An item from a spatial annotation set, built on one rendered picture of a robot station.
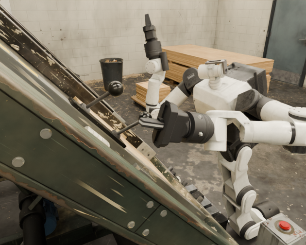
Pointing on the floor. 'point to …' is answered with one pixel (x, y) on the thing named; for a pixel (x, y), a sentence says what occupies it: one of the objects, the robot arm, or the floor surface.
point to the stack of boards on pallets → (199, 55)
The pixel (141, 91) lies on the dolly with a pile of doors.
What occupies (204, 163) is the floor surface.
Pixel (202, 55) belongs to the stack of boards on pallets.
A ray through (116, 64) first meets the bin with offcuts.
